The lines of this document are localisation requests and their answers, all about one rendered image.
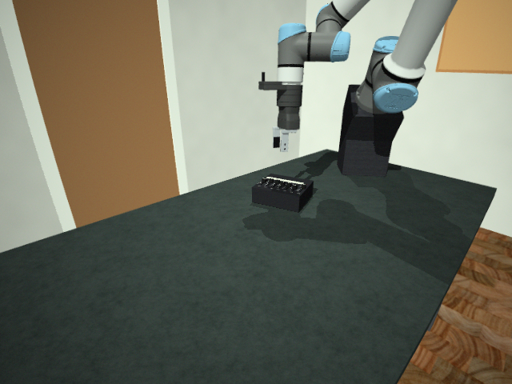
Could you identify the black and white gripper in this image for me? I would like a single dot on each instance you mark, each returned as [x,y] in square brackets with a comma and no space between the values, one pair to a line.
[289,100]

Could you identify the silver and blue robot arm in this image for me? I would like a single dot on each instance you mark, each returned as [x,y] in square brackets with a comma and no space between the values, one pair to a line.
[394,80]

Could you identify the black lighting desk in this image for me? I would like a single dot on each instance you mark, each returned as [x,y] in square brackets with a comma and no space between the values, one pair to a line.
[283,192]

